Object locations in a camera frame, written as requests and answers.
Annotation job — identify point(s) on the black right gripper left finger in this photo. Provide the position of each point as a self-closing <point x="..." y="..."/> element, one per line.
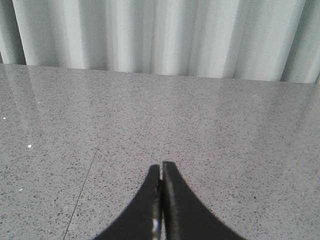
<point x="142" y="218"/>

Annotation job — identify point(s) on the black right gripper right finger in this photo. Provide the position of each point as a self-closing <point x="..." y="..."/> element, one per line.
<point x="186" y="218"/>

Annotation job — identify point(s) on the pale green pleated curtain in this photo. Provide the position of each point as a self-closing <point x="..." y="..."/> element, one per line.
<point x="269" y="40"/>

